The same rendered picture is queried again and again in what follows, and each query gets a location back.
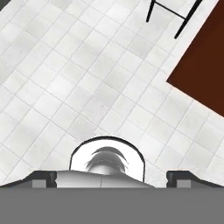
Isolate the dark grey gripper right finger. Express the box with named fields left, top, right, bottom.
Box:
left=165, top=170, right=224, bottom=189

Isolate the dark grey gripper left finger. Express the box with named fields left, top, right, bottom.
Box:
left=0, top=170, right=58, bottom=189

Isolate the white round object black rim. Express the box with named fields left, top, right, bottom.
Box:
left=54, top=135, right=156, bottom=189

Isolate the dark brown wooden counter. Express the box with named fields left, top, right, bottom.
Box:
left=165, top=0, right=224, bottom=118

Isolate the black metal stool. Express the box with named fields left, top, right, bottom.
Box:
left=145, top=0, right=204, bottom=40

